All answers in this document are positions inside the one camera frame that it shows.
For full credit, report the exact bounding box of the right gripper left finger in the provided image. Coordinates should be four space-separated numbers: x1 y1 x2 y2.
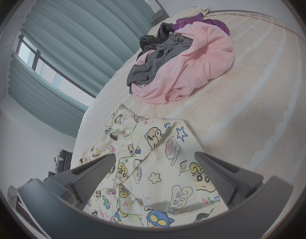
43 153 116 205

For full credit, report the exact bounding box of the pink garment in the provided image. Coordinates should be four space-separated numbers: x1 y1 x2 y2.
131 21 235 104

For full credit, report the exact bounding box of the black cabinet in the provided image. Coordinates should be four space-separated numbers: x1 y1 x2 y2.
55 149 73 177

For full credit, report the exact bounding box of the blue-green curtain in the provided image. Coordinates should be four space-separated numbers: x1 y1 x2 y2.
8 52 87 139
20 0 157 99

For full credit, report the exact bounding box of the grey bedside table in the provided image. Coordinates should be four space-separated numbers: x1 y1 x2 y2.
153 10 169 22

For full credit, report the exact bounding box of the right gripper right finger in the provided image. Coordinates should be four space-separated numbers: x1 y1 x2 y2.
194 151 264 206

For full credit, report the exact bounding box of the window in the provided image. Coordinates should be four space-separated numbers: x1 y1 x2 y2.
17 35 96 108

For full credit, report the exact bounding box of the pale pink pillow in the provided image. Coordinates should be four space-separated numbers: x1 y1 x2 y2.
190 6 211 17

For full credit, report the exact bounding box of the white printed pyjama top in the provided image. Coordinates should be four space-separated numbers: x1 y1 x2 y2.
80 103 229 228

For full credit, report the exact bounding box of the purple garment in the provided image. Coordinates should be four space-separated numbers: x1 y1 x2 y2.
176 12 230 35

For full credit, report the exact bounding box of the bed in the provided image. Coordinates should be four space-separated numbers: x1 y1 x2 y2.
71 0 306 230

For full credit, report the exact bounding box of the dark grey garment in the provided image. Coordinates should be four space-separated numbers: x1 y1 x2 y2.
126 22 194 95

